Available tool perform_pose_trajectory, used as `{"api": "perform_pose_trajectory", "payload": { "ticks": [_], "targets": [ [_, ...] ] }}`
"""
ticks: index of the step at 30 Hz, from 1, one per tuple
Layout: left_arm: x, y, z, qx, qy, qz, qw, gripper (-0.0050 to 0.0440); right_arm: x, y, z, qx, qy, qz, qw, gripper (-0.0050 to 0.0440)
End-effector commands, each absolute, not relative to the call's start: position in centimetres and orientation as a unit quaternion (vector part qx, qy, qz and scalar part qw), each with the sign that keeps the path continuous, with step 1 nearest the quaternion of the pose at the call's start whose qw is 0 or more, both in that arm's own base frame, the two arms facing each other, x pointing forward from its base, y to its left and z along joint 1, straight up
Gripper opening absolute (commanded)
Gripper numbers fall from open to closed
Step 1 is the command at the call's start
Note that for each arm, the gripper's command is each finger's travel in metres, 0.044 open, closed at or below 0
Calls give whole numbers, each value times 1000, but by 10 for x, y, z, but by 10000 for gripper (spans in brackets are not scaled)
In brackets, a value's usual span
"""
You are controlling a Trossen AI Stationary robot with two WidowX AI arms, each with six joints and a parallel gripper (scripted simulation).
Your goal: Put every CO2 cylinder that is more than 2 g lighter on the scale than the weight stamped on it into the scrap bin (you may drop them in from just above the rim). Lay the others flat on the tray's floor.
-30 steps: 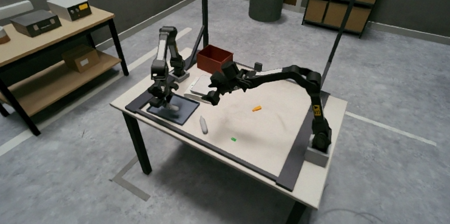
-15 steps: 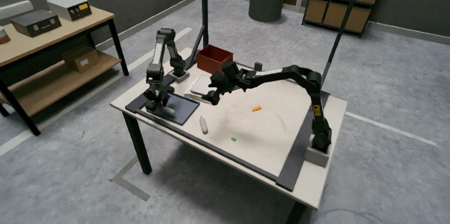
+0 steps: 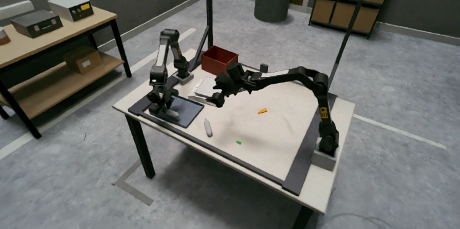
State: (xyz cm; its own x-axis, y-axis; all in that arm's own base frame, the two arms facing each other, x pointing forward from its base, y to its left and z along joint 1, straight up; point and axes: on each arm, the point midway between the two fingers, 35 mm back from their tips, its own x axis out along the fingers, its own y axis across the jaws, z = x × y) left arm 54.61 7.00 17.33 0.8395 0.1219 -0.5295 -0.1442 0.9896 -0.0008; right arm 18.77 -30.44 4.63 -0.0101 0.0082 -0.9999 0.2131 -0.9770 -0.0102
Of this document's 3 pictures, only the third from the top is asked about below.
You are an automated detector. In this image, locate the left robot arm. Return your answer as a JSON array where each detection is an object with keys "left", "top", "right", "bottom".
[{"left": 215, "top": 62, "right": 339, "bottom": 156}]

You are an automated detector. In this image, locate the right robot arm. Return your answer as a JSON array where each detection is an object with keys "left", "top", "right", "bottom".
[{"left": 147, "top": 29, "right": 190, "bottom": 104}]

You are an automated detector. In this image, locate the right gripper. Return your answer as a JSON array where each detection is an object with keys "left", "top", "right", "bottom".
[{"left": 148, "top": 88, "right": 179, "bottom": 115}]

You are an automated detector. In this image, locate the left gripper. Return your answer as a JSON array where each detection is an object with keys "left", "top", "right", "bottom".
[{"left": 205, "top": 80, "right": 238, "bottom": 108}]

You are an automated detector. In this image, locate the red open box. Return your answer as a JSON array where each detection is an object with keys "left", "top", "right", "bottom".
[{"left": 201, "top": 45, "right": 239, "bottom": 76}]

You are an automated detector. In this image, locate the white digital weighing scale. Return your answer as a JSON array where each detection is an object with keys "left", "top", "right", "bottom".
[{"left": 188, "top": 76, "right": 222, "bottom": 106}]

